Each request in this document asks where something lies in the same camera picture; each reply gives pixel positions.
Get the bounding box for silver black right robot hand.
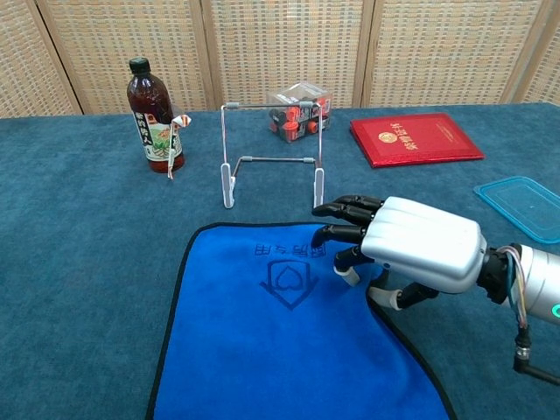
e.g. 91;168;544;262
311;194;489;311

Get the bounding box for blue cloth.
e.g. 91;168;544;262
144;221;459;420

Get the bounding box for brown tea bottle black cap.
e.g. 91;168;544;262
126;57;186;174

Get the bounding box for teal transparent plastic lid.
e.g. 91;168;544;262
472;176;560;245

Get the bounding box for red certificate folder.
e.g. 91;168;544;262
349;112;486;169

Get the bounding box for clear box red black parts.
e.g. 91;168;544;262
267;82;332;144

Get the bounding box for woven wooden folding screen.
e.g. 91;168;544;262
0;0;560;119

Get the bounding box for white orange wrapped straw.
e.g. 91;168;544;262
165;114;193;180

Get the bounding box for teal felt table cover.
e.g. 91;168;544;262
0;102;560;420

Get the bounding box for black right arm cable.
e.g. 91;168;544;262
512;322;560;387

